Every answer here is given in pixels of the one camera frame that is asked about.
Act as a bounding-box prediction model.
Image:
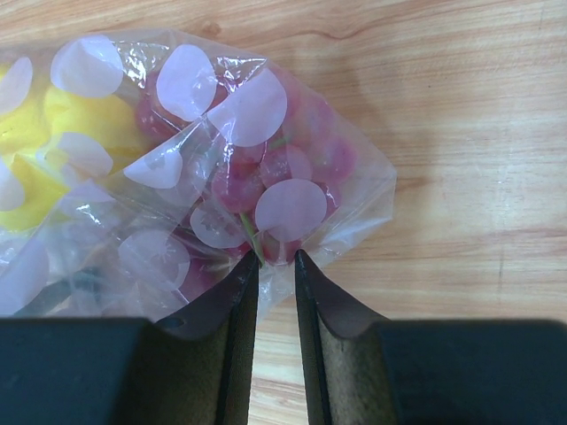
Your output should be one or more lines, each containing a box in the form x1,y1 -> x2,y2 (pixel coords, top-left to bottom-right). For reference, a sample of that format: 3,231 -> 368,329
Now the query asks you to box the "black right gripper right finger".
295,251 -> 566,424

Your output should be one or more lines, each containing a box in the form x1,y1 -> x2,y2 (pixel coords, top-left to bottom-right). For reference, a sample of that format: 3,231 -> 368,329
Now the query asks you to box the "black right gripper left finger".
1,253 -> 259,424

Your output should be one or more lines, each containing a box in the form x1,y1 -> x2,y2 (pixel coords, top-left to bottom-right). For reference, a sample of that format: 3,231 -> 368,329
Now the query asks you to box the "clear polka dot zip bag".
1,30 -> 396,320

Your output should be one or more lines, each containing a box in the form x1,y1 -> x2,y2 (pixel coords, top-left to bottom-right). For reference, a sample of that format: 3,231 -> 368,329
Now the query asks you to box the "red fake grape bunch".
120,66 -> 357,299

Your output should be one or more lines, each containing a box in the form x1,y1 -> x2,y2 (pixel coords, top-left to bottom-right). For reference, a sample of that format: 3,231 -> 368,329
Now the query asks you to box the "yellow fake pear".
1,79 -> 149,232

